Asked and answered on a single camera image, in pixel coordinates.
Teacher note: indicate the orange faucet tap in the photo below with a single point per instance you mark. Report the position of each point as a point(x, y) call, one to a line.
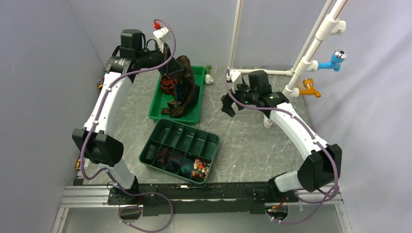
point(306, 88)

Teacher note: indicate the rolled dark red tie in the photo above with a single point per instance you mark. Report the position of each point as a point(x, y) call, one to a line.
point(162, 156)

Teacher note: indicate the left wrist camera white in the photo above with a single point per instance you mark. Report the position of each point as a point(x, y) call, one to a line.
point(162, 35)

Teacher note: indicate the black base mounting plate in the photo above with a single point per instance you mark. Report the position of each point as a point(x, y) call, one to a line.
point(205, 207)

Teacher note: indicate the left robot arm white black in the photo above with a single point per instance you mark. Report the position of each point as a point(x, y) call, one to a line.
point(99, 150)

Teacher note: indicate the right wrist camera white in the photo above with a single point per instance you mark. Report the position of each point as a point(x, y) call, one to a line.
point(233, 76)

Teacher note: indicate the rolled dark green tie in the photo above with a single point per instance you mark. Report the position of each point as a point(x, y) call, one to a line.
point(187, 167)

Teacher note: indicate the brown patterned necktie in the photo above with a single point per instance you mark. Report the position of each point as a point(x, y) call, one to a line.
point(177, 109)

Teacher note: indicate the blue faucet tap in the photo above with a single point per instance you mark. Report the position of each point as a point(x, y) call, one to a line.
point(335, 61)

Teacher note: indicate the rolled navy plaid tie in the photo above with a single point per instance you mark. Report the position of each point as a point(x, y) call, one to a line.
point(174, 160)

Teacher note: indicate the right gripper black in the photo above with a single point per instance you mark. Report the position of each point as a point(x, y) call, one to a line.
point(227, 101)

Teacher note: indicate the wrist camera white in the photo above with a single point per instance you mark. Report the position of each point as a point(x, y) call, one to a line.
point(233, 76)
point(162, 35)

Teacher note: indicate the white pvc pipe frame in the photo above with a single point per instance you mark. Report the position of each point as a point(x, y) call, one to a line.
point(266, 32)

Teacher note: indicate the green pipe fitting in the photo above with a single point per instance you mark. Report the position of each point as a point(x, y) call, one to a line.
point(207, 69)

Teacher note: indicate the rolled colourful floral tie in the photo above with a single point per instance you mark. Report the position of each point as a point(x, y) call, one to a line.
point(200, 169)

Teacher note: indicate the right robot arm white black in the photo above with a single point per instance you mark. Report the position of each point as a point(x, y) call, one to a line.
point(321, 160)

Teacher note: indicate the yellow clamp at table edge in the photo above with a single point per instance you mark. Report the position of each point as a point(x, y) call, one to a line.
point(100, 83)

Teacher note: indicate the white pipe fitting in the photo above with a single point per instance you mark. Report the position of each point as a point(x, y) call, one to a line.
point(208, 79)

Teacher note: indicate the orange black tie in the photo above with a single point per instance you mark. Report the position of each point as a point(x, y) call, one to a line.
point(167, 84)

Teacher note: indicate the aluminium rail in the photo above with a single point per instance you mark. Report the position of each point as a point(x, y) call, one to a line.
point(102, 196)

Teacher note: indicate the rolled black tie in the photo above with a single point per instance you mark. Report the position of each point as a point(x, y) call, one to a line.
point(151, 152)

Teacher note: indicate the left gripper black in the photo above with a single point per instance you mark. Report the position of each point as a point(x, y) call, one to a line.
point(173, 67)

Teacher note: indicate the green open tray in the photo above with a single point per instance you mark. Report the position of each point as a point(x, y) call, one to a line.
point(160, 101)

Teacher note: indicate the green compartment organizer tray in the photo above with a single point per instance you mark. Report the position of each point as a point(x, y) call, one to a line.
point(194, 143)

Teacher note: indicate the dark teal tie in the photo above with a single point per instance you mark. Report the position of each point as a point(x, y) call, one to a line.
point(179, 92)

